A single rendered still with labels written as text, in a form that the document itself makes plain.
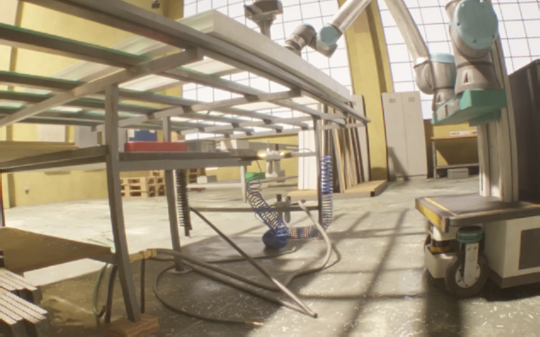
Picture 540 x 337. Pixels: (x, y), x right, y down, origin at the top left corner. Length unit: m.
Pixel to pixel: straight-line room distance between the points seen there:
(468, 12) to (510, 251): 0.77
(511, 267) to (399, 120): 7.41
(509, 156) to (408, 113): 7.18
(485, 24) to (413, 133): 7.45
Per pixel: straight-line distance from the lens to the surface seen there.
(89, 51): 0.99
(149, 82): 1.66
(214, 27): 0.99
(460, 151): 9.03
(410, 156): 8.50
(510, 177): 1.46
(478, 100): 1.25
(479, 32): 1.14
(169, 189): 1.96
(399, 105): 8.58
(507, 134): 1.46
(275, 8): 1.32
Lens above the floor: 0.52
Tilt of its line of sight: 1 degrees up
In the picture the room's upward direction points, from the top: 4 degrees counter-clockwise
